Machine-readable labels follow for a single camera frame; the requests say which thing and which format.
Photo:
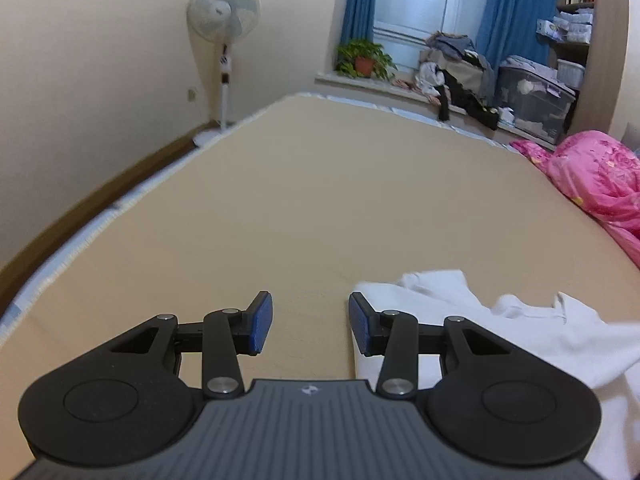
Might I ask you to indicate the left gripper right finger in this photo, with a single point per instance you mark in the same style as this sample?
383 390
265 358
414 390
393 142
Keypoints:
488 398

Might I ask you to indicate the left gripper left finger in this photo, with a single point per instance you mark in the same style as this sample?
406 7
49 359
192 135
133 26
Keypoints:
137 393

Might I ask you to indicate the white long-sleeve shirt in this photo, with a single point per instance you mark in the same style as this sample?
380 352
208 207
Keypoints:
567 334

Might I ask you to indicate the pile of clothes on sill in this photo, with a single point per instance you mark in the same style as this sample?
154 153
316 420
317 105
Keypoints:
452 73

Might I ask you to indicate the pink quilt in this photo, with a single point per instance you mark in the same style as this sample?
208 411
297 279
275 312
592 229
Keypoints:
598 174

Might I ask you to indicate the beige bed mat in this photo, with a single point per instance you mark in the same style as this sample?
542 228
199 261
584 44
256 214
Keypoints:
305 201

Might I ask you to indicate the clear plastic storage box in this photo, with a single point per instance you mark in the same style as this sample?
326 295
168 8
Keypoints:
537 101

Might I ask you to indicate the potted green plant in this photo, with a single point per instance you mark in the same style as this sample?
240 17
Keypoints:
363 58

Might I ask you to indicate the wooden bookshelf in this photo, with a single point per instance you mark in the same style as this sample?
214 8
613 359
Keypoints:
604 58

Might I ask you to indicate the white standing fan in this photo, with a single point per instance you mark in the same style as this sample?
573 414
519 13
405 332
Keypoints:
222 23

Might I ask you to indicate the left blue curtain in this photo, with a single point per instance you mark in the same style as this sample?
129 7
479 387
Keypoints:
358 21

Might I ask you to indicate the blue curtain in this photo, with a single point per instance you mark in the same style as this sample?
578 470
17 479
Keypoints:
509 27
358 21

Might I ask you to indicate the right blue curtain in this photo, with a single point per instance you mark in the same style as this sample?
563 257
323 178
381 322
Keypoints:
509 27

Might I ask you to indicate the window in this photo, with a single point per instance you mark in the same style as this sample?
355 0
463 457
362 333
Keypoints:
402 26

